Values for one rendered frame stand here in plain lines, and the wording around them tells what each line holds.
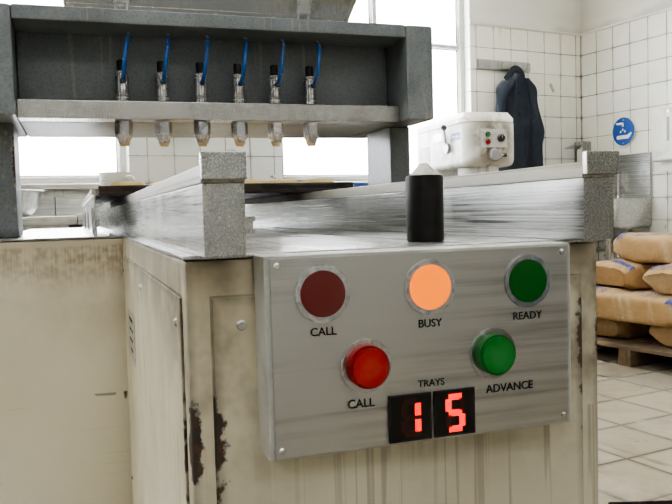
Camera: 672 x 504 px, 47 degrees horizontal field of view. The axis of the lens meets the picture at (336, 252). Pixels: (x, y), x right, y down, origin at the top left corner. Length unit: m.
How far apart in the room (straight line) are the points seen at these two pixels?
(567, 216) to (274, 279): 0.25
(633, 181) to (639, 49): 0.88
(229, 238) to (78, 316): 0.74
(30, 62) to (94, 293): 0.38
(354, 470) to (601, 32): 5.53
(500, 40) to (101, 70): 4.51
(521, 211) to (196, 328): 0.31
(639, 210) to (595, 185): 4.87
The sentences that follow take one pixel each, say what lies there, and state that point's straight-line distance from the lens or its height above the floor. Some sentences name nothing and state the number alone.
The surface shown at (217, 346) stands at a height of 0.78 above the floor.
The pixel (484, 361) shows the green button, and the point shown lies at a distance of 0.57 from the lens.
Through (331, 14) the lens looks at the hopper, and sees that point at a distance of 1.41.
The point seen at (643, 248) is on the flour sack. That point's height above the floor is 0.62.
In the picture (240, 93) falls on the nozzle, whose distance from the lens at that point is 1.31.
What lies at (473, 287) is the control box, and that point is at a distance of 0.57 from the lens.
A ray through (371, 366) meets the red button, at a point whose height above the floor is 0.76.
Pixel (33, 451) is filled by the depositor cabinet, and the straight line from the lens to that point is 1.27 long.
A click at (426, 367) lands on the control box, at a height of 0.75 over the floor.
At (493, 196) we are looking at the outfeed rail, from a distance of 0.73.
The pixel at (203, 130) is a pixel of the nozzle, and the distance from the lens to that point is 1.29.
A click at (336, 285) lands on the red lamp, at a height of 0.82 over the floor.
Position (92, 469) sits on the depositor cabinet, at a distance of 1.28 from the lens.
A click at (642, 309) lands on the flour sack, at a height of 0.32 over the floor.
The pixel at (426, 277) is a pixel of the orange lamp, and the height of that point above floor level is 0.82.
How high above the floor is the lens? 0.87
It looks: 3 degrees down
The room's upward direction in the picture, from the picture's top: 2 degrees counter-clockwise
